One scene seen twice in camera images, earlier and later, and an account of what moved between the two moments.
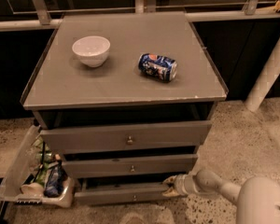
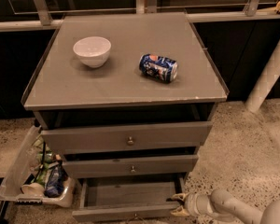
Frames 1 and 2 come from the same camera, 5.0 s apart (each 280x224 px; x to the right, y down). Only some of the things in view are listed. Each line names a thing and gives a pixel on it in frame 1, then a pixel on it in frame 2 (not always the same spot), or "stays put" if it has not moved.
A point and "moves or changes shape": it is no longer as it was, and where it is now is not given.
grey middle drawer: x=128 y=165 stays put
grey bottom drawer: x=126 y=192 moves or changes shape
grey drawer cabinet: x=126 y=100 stays put
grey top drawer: x=127 y=136 stays put
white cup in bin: x=33 y=189 stays put
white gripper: x=180 y=184 to x=192 y=203
